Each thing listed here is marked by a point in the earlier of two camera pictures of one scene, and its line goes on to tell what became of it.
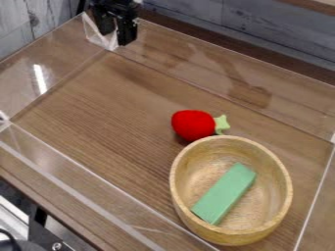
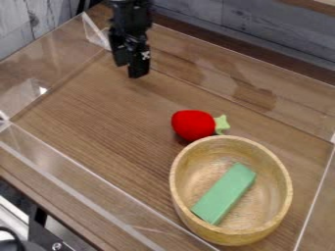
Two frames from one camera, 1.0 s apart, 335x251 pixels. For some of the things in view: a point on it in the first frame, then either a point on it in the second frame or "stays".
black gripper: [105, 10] to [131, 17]
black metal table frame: [38, 232] stays
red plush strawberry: [195, 125] stays
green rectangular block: [226, 193] stays
